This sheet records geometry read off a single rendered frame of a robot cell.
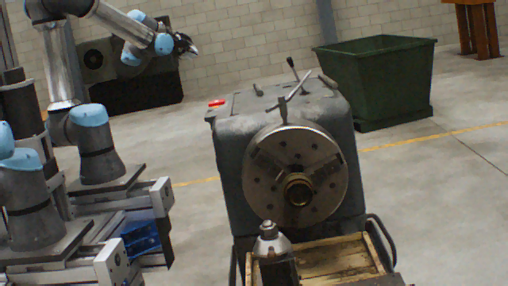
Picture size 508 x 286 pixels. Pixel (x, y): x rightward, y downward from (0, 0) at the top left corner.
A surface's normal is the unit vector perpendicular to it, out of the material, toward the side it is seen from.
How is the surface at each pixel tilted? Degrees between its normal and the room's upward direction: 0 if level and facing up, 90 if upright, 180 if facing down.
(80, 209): 90
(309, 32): 90
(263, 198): 90
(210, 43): 90
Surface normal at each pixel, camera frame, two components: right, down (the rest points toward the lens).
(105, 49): 0.02, 0.24
